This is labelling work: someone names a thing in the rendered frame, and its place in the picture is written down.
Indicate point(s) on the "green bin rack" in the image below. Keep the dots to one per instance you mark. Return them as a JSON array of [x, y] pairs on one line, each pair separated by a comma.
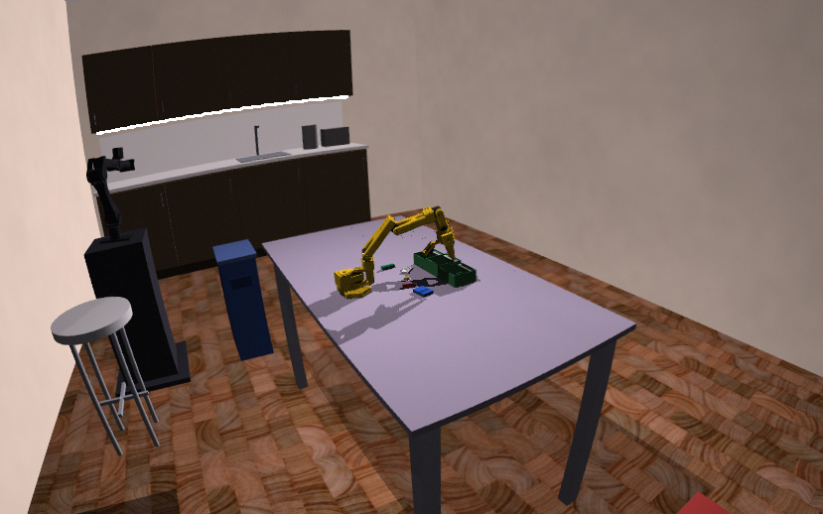
[[454, 273]]

